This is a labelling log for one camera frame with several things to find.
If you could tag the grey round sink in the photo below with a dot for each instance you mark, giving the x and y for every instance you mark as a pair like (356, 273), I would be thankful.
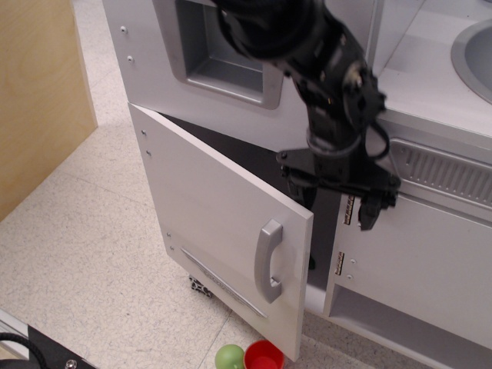
(471, 58)

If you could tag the green toy ball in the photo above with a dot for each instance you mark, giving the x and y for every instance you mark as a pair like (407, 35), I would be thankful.
(229, 356)

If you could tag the white low fridge door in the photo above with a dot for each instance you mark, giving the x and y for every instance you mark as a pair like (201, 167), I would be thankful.
(211, 211)

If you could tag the lower oven door hinge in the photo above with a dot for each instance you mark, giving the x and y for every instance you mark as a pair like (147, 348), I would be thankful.
(339, 263)

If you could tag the aluminium extrusion foot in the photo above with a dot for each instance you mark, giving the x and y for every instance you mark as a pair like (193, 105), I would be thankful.
(196, 285)

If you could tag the plywood board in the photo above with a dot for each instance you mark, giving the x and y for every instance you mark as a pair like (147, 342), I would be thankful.
(46, 105)

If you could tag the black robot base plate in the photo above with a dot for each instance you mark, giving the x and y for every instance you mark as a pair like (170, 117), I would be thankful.
(56, 355)

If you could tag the white toy fridge cabinet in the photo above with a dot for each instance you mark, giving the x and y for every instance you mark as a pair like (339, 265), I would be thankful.
(251, 118)

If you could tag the white toy kitchen counter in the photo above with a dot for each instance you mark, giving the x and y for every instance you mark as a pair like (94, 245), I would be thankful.
(423, 90)

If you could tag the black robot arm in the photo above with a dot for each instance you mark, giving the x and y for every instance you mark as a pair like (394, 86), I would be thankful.
(304, 41)

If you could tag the grey fridge door handle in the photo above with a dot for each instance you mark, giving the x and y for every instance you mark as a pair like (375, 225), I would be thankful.
(270, 236)

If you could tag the grey ice dispenser recess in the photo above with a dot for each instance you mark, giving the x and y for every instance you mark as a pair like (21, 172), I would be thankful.
(200, 56)

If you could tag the red toy cup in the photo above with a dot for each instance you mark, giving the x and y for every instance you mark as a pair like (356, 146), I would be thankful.
(263, 354)

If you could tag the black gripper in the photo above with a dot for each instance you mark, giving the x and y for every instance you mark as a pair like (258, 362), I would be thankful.
(355, 175)

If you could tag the grey vent grille panel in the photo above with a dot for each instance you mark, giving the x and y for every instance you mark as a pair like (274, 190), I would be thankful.
(442, 172)

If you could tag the aluminium frame rail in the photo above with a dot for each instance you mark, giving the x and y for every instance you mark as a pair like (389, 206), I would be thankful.
(12, 325)

